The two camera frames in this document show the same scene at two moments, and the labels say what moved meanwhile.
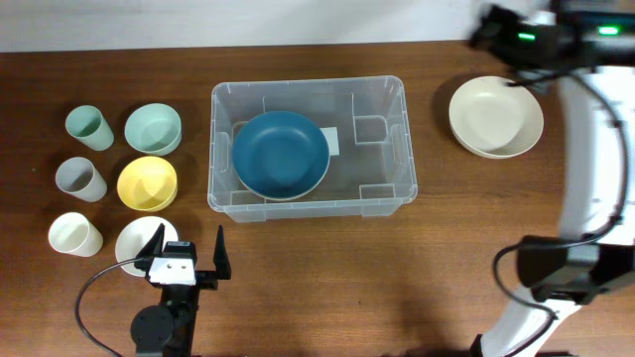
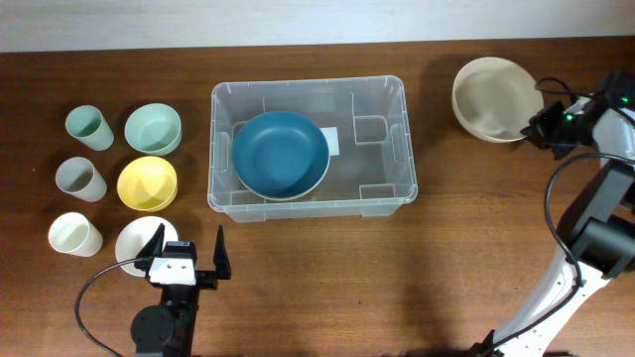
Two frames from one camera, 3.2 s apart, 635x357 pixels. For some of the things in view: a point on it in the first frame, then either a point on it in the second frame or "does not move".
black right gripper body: [519, 45] → [561, 132]
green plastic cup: [86, 124] does not move
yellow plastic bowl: [148, 183] does not move
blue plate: [281, 154] does not move
